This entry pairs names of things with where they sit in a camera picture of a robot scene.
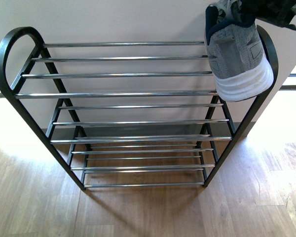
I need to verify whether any grey sneaker with laces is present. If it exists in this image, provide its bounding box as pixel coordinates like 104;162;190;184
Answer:
204;0;274;102

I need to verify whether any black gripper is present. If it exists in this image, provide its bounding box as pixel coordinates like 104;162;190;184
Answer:
240;0;296;31

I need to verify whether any black metal shoe rack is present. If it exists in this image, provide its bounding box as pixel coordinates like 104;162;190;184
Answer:
0;27;269;190

